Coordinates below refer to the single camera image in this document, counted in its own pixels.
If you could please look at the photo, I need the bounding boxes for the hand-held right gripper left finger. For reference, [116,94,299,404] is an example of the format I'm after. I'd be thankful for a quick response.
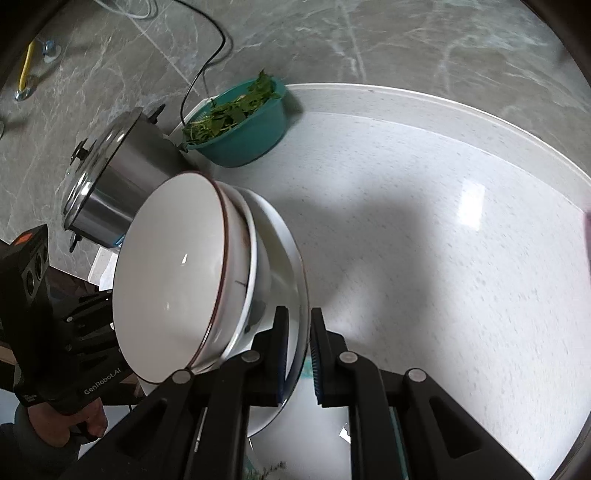
[60,306,291,480]

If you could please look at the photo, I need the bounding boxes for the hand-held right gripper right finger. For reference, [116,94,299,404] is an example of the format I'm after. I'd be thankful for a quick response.
[310,307,532,480]

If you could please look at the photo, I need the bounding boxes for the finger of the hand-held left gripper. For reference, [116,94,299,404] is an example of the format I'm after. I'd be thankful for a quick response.
[69,327,124,365]
[62,288,116,328]

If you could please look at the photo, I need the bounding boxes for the large white bowl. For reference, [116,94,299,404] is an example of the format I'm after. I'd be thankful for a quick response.
[203,187,310,439]

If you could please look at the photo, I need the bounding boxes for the white bowl with pink flowers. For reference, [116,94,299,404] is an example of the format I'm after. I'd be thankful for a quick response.
[112,172,252,374]

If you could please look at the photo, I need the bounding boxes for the small white bowl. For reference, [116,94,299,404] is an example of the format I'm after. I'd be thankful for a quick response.
[215,181,275,370]

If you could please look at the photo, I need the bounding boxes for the person's left forearm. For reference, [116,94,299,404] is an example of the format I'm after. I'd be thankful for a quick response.
[0,406,79,480]

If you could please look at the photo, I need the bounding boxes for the person's left hand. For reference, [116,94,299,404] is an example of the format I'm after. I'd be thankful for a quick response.
[25,399,109,448]

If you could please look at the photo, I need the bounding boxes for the stainless steel rice cooker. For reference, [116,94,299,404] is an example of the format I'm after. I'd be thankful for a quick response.
[62,105,188,252]

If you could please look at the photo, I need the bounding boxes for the teal plastic basin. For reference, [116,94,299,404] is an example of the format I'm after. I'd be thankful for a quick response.
[182,76,287,168]

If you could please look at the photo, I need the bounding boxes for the leafy green vegetables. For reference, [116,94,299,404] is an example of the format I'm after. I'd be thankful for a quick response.
[182,69,280,141]

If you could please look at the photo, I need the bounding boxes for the blue pipe valve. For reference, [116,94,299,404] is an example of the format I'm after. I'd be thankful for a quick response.
[39,39,63,63]

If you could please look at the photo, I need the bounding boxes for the yellow gas hose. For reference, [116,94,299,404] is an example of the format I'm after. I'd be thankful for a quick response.
[14,41,38,100]

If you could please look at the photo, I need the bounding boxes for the white power cable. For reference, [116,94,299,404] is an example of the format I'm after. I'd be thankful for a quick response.
[95,0,160,19]

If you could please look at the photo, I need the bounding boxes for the black power cable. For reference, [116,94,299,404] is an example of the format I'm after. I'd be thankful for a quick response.
[178,0,232,126]

